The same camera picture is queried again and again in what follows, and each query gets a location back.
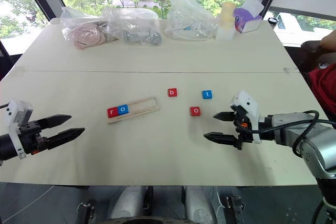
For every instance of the tall clear plastic bag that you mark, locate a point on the tall clear plastic bag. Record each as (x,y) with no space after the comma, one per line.
(186,16)

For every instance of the silver robot right leg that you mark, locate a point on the silver robot right leg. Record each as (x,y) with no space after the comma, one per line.
(199,204)

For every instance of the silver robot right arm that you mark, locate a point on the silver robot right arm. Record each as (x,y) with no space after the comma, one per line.
(288,130)

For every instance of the plastic bag with grey parts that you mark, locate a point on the plastic bag with grey parts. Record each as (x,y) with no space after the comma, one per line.
(136,27)

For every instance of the red letter tile b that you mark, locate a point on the red letter tile b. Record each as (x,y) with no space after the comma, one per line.
(172,92)

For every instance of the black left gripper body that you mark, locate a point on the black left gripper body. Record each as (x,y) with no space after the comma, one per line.
(31,137)

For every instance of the red letter tile r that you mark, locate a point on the red letter tile r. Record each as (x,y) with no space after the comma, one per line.
(112,112)

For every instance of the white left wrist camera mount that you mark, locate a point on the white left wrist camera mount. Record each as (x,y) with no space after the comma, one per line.
(15,110)

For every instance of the person's bare forearm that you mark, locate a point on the person's bare forearm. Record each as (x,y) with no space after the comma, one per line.
(329,41)

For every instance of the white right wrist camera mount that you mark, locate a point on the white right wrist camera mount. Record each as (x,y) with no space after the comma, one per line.
(248,100)

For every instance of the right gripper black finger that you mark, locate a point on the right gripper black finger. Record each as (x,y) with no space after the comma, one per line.
(224,116)
(223,138)

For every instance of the cream plastic cup stack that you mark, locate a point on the cream plastic cup stack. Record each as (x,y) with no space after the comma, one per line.
(226,22)

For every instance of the silver robot left leg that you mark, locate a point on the silver robot left leg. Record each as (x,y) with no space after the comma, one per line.
(128,203)

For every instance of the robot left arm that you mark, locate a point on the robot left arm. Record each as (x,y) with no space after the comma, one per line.
(6,146)

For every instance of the wooden letter tray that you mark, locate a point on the wooden letter tray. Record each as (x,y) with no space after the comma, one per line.
(147,106)

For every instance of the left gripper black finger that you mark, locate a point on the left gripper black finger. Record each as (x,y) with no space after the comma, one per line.
(55,120)
(65,135)

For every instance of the blue letter tile t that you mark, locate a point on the blue letter tile t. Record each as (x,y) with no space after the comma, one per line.
(207,95)

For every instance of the purple and white box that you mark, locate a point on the purple and white box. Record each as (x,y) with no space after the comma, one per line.
(248,18)

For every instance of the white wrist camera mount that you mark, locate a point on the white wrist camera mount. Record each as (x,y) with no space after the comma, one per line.
(15,110)
(248,100)

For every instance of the black table bracket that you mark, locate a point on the black table bracket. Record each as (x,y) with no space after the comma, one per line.
(235,208)
(85,213)

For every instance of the black chair beside person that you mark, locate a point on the black chair beside person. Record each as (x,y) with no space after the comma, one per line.
(312,53)

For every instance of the red letter tile o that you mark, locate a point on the red letter tile o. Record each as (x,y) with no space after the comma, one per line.
(195,111)

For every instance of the small black round object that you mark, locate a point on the small black round object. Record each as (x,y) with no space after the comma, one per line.
(272,20)

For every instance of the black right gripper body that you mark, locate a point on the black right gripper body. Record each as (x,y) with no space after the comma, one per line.
(242,134)

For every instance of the blue letter tile o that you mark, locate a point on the blue letter tile o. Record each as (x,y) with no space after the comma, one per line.
(123,110)

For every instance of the silver robot leg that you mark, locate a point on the silver robot leg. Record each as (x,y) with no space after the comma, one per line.
(128,203)
(199,204)

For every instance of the person in red shirt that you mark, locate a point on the person in red shirt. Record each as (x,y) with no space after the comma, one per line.
(324,90)

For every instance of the plastic bag with pink cloth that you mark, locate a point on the plastic bag with pink cloth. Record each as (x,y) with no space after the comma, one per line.
(84,33)

